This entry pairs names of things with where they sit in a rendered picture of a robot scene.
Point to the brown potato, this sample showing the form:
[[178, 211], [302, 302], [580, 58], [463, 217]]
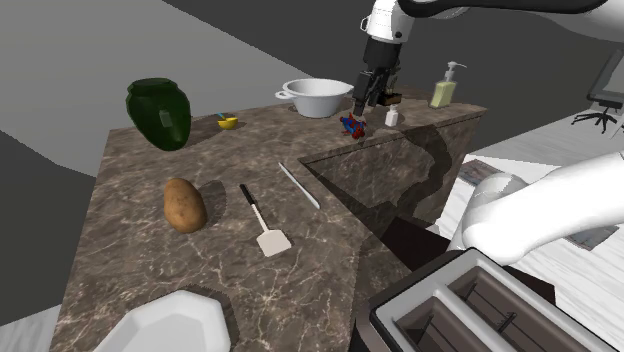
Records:
[[184, 206]]

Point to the small yellow bowl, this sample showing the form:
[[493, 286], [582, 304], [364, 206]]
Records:
[[228, 124]]

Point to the small white bottle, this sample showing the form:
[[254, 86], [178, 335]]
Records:
[[391, 117]]

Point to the white pen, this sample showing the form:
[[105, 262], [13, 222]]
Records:
[[299, 185]]

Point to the dark green vase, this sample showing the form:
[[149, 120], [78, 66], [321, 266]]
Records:
[[160, 114]]

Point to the small dark brown block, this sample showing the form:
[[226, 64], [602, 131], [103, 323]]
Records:
[[393, 98]]

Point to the red and blue figure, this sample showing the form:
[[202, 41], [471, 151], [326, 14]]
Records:
[[354, 126]]

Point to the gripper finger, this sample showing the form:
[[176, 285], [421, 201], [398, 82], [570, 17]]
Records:
[[362, 92], [380, 90]]

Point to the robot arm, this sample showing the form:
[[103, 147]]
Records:
[[546, 209]]

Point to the white angular plate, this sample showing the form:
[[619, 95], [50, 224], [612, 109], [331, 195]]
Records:
[[170, 324]]

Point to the black office chair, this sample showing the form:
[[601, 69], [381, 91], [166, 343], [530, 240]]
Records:
[[607, 92]]

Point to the silver toaster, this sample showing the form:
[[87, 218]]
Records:
[[468, 312]]

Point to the small blue spoon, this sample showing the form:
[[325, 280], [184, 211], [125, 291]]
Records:
[[221, 116]]

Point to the yellow soap dispenser bottle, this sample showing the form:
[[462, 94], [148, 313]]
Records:
[[442, 93]]

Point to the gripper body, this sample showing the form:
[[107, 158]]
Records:
[[382, 53]]

